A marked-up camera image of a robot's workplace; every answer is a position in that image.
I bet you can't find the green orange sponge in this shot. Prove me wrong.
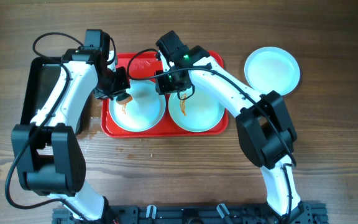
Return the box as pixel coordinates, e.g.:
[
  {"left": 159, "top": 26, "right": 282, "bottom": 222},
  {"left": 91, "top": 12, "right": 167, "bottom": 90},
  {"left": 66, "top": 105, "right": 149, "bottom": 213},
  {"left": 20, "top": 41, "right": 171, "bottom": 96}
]
[{"left": 116, "top": 93, "right": 133, "bottom": 105}]

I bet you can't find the light blue plate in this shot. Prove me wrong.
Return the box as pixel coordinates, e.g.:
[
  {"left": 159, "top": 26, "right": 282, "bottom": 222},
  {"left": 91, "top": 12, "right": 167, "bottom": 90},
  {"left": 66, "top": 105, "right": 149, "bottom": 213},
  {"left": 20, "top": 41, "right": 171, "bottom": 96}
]
[
  {"left": 168, "top": 89, "right": 225, "bottom": 133},
  {"left": 109, "top": 80, "right": 166, "bottom": 132},
  {"left": 244, "top": 47, "right": 301, "bottom": 96}
]

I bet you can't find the light blue plate top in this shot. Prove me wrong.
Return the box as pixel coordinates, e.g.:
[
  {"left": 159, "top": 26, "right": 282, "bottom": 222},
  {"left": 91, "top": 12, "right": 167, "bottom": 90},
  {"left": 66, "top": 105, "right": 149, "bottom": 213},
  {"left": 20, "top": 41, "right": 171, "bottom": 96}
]
[{"left": 244, "top": 47, "right": 301, "bottom": 96}]

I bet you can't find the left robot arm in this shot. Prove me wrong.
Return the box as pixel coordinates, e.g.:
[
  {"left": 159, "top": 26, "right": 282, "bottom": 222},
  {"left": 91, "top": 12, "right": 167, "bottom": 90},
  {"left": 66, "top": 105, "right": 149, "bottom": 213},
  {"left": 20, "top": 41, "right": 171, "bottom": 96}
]
[{"left": 5, "top": 29, "right": 132, "bottom": 223}]

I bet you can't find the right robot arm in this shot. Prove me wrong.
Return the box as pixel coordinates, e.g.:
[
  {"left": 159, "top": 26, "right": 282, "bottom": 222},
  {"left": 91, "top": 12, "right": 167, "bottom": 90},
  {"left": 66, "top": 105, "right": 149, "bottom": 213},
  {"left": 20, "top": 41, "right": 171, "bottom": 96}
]
[{"left": 156, "top": 30, "right": 301, "bottom": 223}]

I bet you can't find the red plastic tray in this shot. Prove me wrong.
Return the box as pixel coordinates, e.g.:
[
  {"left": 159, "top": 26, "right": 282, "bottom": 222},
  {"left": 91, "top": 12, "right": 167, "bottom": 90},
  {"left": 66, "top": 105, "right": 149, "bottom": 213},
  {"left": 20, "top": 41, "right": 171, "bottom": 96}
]
[{"left": 101, "top": 52, "right": 229, "bottom": 138}]

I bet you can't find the black rectangular tray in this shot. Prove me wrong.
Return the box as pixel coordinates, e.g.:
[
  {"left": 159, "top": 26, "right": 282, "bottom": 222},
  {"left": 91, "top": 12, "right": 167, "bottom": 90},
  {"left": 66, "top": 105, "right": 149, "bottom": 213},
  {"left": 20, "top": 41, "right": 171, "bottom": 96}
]
[{"left": 19, "top": 56, "right": 90, "bottom": 135}]

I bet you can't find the right black cable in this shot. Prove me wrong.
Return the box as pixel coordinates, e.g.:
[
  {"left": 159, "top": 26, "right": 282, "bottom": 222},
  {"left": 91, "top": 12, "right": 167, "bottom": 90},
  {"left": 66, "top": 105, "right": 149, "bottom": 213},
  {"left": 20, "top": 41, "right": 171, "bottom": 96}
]
[{"left": 126, "top": 48, "right": 298, "bottom": 218}]

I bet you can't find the black cable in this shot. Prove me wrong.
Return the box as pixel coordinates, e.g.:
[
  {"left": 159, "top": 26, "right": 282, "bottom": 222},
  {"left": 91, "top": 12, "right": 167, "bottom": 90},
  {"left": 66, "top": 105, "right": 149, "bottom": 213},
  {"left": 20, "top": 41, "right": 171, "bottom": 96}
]
[
  {"left": 126, "top": 48, "right": 298, "bottom": 218},
  {"left": 4, "top": 32, "right": 117, "bottom": 218}
]

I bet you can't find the left black cable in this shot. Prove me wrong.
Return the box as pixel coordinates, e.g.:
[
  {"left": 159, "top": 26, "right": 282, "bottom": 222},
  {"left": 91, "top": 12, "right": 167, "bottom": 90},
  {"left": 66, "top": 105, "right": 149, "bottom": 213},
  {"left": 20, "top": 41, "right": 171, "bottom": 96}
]
[{"left": 4, "top": 32, "right": 117, "bottom": 218}]

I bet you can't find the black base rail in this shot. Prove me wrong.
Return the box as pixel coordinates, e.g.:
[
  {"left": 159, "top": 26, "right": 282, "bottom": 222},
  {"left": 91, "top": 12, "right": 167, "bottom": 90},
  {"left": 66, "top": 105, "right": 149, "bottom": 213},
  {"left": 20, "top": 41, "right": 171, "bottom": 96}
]
[{"left": 52, "top": 202, "right": 329, "bottom": 224}]

